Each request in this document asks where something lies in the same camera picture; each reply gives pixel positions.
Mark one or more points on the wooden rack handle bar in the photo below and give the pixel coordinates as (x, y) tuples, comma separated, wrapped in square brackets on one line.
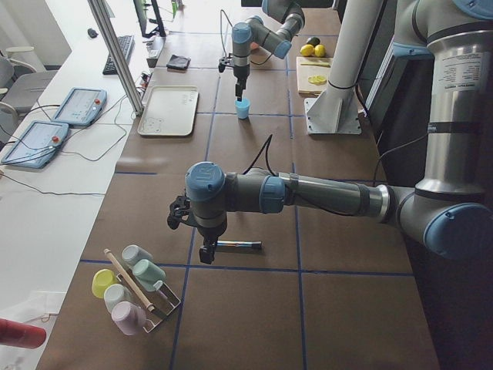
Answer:
[(149, 306)]

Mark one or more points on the white plastic bag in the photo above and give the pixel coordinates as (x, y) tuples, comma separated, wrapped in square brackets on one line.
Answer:
[(40, 309)]

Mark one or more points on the red cylinder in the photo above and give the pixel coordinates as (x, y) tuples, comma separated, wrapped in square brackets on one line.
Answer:
[(21, 335)]

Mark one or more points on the aluminium frame post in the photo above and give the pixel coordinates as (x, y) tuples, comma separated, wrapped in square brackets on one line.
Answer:
[(101, 16)]

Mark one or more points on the blue teach pendant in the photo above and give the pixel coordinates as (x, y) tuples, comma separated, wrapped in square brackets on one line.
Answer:
[(37, 145), (81, 107)]

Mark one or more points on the cream bear tray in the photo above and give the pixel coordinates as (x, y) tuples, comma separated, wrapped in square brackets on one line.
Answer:
[(169, 111)]

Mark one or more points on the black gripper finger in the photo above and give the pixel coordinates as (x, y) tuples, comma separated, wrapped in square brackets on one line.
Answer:
[(207, 254), (240, 86)]

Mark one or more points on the white wire cup rack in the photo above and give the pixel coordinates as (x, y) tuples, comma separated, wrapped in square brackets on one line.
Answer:
[(166, 302)]

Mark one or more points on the black monitor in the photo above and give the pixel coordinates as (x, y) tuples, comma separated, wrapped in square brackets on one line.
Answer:
[(149, 18)]

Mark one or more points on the black computer mouse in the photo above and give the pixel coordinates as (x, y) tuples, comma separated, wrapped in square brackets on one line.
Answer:
[(92, 33)]

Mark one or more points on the blue teach pendant far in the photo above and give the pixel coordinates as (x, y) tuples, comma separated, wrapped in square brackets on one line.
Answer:
[(81, 107)]

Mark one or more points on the pale white cup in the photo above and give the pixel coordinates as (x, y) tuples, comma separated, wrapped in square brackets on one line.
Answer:
[(115, 294)]

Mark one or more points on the lemon slices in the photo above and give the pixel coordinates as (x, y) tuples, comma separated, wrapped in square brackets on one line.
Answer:
[(317, 80)]

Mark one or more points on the mint green cup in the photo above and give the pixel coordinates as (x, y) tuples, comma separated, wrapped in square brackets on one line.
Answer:
[(149, 275)]

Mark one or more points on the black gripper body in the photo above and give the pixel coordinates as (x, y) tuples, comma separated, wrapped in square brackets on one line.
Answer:
[(241, 72), (210, 232)]

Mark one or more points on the yellow knife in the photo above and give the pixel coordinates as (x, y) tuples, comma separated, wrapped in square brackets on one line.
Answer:
[(320, 64)]

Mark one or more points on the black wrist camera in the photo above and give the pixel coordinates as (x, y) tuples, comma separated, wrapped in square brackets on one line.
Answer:
[(179, 213), (225, 62)]

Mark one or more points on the yellow cup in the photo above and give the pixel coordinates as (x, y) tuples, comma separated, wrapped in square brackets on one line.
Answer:
[(102, 279)]

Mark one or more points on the blue teach pendant near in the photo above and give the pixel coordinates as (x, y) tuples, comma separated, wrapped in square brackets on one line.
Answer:
[(37, 145)]

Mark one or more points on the grey office chair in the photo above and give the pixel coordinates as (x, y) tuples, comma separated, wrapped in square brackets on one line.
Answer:
[(21, 83)]

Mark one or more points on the white camera post with base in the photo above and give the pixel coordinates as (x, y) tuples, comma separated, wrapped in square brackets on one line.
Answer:
[(334, 111)]

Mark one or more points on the steel muddler black tip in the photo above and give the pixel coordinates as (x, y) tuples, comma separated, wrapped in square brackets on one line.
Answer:
[(244, 244)]

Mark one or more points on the grey-white cup upper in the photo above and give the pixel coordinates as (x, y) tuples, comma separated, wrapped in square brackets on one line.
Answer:
[(132, 254)]

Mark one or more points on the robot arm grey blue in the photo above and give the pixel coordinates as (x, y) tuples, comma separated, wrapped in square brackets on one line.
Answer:
[(444, 210), (278, 43)]

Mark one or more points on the dark grey folded cloth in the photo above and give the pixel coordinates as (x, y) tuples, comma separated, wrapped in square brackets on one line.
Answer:
[(178, 62)]

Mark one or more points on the green lime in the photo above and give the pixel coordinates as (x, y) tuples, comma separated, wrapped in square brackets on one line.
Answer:
[(314, 41)]

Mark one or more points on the wooden cutting board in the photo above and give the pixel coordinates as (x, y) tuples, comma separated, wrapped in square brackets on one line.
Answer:
[(303, 72)]

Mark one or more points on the lilac pink cup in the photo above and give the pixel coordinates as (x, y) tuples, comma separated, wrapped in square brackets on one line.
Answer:
[(128, 317)]

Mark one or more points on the light blue plastic cup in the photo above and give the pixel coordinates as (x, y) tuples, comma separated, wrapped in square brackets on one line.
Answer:
[(242, 108)]

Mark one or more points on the yellow lemon right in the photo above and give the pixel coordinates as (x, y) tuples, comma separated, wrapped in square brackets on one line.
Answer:
[(319, 51)]

